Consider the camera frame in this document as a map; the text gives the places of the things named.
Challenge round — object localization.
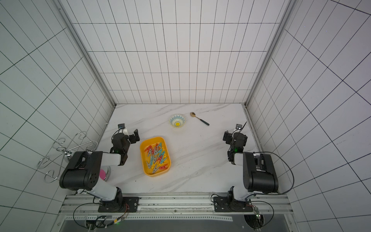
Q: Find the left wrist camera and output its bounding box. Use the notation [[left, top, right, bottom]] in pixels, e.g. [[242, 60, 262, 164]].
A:
[[117, 123, 129, 135]]

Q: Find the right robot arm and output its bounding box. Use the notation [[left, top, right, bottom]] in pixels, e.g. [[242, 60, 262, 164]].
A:
[[223, 131, 279, 211]]

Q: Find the metal wire cup rack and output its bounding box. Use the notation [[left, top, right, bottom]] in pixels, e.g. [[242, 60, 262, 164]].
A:
[[37, 131, 98, 184]]

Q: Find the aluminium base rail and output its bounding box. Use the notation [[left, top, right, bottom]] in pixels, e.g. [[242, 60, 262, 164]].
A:
[[57, 193, 293, 225]]

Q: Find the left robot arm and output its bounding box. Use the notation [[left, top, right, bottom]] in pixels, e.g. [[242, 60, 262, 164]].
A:
[[60, 130, 140, 213]]

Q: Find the patterned small bowl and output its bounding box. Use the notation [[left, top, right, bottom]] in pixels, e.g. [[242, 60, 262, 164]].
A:
[[169, 114, 186, 128]]

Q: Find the pink bowl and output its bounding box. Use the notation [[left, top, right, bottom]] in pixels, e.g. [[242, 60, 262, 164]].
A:
[[100, 166, 112, 181]]

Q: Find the yellow storage box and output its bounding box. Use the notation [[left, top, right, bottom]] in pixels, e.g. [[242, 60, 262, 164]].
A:
[[140, 137, 172, 177]]

